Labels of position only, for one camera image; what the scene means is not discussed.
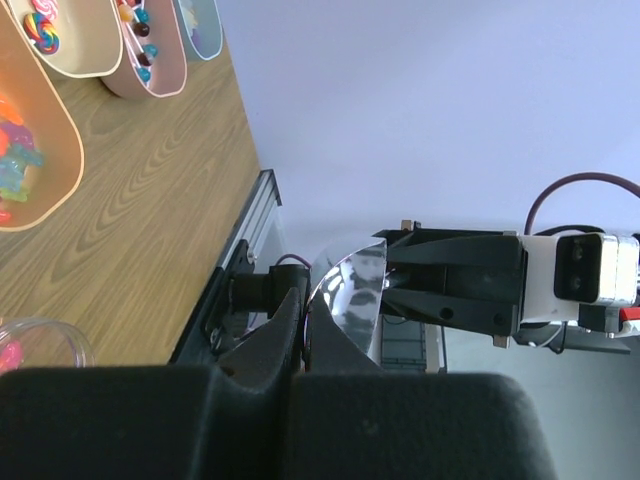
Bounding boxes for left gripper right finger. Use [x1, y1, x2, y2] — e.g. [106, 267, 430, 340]
[292, 299, 558, 479]

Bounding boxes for orange tray star candies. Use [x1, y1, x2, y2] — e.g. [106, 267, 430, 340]
[1, 3, 85, 232]

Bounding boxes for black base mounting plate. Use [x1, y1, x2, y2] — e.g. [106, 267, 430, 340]
[169, 239, 310, 364]

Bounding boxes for blue tray popsicle candies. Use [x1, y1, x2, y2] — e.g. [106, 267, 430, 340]
[174, 0, 224, 62]

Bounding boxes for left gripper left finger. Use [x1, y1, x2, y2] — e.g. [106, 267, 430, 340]
[1, 290, 302, 479]

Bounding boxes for silver metal scoop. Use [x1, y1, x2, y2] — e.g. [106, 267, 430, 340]
[310, 235, 387, 364]

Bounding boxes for beige tray swirl lollipops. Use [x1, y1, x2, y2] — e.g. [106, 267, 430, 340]
[4, 0, 123, 79]

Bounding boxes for aluminium frame rail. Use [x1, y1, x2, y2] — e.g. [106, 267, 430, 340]
[217, 169, 284, 273]

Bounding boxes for clear glass jar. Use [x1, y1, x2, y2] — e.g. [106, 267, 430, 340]
[1, 317, 95, 374]

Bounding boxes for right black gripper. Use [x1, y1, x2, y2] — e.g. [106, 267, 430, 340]
[376, 228, 528, 337]

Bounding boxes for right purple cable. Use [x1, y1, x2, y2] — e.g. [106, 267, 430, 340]
[522, 171, 640, 236]

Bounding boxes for pink tray round lollipops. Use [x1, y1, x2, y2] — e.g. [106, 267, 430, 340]
[102, 1, 187, 99]

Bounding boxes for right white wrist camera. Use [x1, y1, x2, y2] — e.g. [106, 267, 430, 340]
[520, 232, 639, 339]

